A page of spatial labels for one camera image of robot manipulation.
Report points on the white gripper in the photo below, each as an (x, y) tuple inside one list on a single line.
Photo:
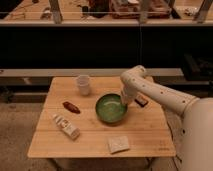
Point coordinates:
[(127, 96)]

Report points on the green ceramic bowl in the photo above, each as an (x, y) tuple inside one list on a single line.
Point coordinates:
[(109, 108)]

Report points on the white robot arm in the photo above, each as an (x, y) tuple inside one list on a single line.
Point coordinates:
[(197, 142)]

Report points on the dark snack bar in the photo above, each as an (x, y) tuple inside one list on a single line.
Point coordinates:
[(140, 100)]

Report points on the white paper cup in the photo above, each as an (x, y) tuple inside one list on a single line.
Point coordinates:
[(83, 84)]

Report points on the white folded napkin packet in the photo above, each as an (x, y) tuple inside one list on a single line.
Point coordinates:
[(118, 144)]

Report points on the wooden folding table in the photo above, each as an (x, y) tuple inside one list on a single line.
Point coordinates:
[(145, 127)]

